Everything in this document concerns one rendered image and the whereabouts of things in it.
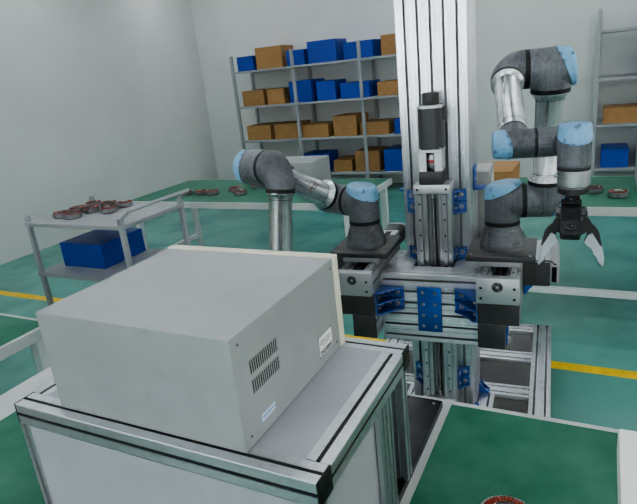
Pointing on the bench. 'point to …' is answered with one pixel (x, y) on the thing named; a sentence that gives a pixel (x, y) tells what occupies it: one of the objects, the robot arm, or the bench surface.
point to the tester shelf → (145, 445)
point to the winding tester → (197, 340)
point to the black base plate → (419, 431)
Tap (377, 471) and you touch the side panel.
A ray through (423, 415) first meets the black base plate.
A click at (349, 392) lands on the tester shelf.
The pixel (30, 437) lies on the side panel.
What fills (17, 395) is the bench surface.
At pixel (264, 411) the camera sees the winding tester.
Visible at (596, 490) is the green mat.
